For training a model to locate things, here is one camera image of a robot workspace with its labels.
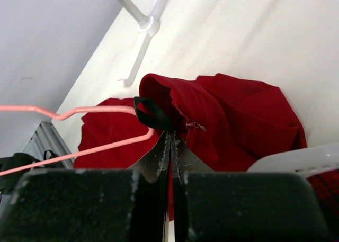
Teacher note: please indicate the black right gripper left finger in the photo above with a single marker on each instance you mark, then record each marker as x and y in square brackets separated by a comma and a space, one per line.
[149, 216]

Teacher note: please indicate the aluminium mounting rail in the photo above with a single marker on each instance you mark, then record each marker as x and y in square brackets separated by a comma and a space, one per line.
[46, 142]

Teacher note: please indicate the red black plaid skirt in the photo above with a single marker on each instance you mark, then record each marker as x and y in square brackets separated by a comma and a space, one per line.
[325, 186]

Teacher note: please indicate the white plastic basket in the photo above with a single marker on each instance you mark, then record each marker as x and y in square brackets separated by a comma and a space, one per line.
[306, 162]

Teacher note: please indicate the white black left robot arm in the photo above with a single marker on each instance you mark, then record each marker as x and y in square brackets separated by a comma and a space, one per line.
[106, 204]

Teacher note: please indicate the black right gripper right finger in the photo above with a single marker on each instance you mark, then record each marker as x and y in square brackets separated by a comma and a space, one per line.
[183, 161]

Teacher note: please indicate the pink wire hanger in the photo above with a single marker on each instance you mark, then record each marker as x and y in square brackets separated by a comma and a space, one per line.
[68, 114]

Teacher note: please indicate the silver white clothes rack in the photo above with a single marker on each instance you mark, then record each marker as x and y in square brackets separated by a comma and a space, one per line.
[148, 26]

